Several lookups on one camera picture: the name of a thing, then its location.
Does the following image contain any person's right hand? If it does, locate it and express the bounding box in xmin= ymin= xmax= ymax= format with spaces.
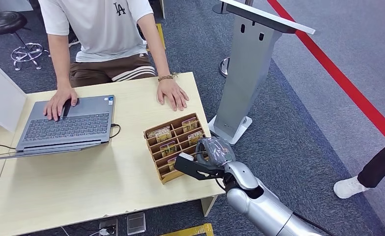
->
xmin=43 ymin=86 xmax=80 ymax=122

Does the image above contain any person's left hand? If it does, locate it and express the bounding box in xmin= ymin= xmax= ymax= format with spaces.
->
xmin=156 ymin=78 xmax=190 ymax=112

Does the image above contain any wooden card holder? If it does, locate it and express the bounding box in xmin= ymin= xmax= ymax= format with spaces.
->
xmin=143 ymin=113 xmax=211 ymax=185

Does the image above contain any person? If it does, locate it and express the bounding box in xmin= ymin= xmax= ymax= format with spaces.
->
xmin=37 ymin=0 xmax=190 ymax=122
xmin=333 ymin=131 xmax=385 ymax=236

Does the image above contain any grey laptop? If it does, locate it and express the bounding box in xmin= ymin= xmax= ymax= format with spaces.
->
xmin=15 ymin=94 xmax=116 ymax=155

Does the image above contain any chrome stanchion base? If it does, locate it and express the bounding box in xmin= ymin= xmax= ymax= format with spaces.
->
xmin=218 ymin=58 xmax=231 ymax=78
xmin=211 ymin=0 xmax=255 ymax=15

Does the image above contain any white partition panel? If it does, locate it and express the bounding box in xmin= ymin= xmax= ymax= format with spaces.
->
xmin=0 ymin=52 xmax=28 ymax=133

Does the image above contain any grey kiosk stand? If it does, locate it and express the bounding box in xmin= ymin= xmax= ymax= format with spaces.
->
xmin=207 ymin=0 xmax=317 ymax=146

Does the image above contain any black round stool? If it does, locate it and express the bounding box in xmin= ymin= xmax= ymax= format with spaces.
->
xmin=0 ymin=10 xmax=51 ymax=72

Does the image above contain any wooden desk leg panel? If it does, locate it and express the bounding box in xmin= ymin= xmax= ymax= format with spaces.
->
xmin=200 ymin=195 xmax=218 ymax=217

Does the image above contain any floor power socket box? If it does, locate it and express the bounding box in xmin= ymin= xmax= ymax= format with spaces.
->
xmin=98 ymin=218 xmax=118 ymax=236

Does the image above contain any metal floor cover plate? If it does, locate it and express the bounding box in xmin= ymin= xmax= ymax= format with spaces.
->
xmin=126 ymin=211 xmax=147 ymax=236

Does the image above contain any red barrier belt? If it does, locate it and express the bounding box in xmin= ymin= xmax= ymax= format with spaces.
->
xmin=266 ymin=0 xmax=385 ymax=154

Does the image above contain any braided wrist bracelet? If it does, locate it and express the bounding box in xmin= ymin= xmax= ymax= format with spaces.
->
xmin=157 ymin=73 xmax=180 ymax=83

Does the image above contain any yellow metal frame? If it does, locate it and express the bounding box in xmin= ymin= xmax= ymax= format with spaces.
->
xmin=146 ymin=23 xmax=167 ymax=52
xmin=159 ymin=223 xmax=215 ymax=236

